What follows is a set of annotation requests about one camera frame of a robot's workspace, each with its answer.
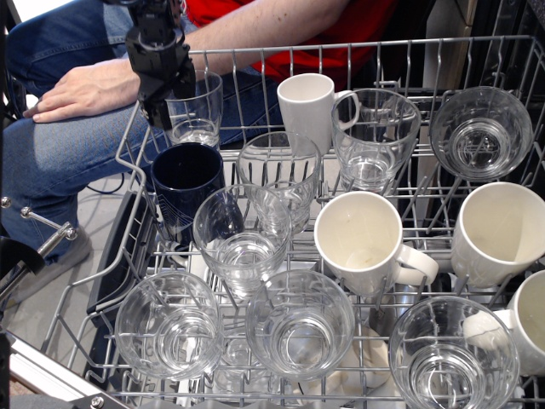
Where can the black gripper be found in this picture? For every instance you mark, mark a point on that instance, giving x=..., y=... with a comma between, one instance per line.
x=165, y=70

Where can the blue denim jeans legs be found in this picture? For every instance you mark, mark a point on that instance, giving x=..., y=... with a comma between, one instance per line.
x=50, y=164

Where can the chrome metal handle left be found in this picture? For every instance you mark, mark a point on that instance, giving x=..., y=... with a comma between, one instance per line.
x=33, y=225

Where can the white mug back centre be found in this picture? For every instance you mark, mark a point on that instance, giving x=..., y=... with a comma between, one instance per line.
x=306, y=102

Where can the person's bare hand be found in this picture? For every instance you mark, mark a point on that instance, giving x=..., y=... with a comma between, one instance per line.
x=87, y=91

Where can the clear glass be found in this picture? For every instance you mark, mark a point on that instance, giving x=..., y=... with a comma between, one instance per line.
x=481, y=133
x=287, y=164
x=300, y=324
x=452, y=352
x=242, y=232
x=169, y=327
x=374, y=134

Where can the grey shoe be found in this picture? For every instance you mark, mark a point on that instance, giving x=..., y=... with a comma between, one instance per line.
x=78, y=250

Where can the large white mug right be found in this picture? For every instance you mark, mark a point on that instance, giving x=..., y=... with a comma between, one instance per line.
x=499, y=231

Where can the clear glass far right back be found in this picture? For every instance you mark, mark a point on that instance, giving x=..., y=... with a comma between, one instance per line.
x=481, y=133

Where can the dark blue ceramic mug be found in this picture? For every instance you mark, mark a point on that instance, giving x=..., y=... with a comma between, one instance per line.
x=183, y=177

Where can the person's bare forearm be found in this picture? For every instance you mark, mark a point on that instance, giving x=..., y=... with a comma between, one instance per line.
x=235, y=40

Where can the clear glass centre back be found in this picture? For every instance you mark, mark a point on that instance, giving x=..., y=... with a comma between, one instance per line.
x=287, y=164

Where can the clear glass front left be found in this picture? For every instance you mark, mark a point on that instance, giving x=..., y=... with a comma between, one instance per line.
x=169, y=327

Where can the white mug far right edge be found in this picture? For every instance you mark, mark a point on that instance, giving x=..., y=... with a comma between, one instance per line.
x=519, y=326

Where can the grey wire dishwasher rack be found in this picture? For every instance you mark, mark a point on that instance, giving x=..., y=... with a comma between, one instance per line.
x=427, y=196

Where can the red shirt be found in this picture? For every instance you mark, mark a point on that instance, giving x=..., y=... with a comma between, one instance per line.
x=341, y=48

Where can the white cloth under rack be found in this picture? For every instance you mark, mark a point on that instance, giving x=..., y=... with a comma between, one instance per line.
x=363, y=371

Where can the white mug centre with handle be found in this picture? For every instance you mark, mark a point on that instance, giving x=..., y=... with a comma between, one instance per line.
x=359, y=236

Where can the clear glass cup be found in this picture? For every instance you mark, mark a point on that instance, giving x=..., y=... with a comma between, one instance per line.
x=198, y=119

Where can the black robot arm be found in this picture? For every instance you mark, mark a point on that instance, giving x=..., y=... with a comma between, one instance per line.
x=151, y=16

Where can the clear glass front right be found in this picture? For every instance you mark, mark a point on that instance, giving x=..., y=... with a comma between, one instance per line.
x=452, y=352

